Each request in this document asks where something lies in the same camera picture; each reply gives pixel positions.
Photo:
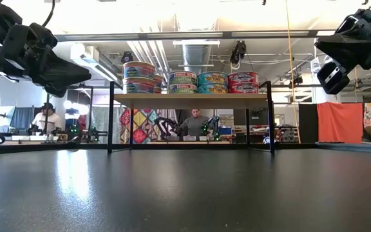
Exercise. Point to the silver ribbed ceiling duct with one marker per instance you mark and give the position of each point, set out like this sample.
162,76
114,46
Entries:
196,54

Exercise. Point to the black rack frame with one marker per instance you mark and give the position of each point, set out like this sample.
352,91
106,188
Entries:
91,109

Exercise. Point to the small black robot arm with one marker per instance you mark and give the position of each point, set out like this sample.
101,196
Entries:
166,127
212,127
73,129
95,132

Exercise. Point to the white ceiling air duct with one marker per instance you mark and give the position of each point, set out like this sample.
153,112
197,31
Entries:
89,58

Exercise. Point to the black panel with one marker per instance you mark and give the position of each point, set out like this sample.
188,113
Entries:
308,122

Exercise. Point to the orange cloth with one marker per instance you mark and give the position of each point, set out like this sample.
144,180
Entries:
340,122

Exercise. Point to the black table mat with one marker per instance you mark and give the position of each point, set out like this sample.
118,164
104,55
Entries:
185,193

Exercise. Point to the blue grey partition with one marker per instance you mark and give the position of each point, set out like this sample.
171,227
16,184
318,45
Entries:
22,117

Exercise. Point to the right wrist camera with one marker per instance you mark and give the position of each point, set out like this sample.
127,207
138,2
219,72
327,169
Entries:
333,79

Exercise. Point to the black table frame rails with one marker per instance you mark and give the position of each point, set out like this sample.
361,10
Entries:
295,145

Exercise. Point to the red label can silver lid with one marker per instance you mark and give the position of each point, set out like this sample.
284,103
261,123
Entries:
243,88
243,77

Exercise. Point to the colourful patchwork quilt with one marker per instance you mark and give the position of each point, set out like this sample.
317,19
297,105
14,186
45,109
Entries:
140,124

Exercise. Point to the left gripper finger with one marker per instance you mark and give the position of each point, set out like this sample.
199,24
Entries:
66,72
56,91

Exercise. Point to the wooden shelf black metal frame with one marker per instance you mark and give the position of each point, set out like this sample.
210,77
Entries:
188,100

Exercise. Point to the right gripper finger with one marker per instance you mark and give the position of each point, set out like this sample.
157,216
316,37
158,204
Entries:
337,48

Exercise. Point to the teal label can silver lid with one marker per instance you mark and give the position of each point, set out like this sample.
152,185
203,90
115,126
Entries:
213,88
213,77

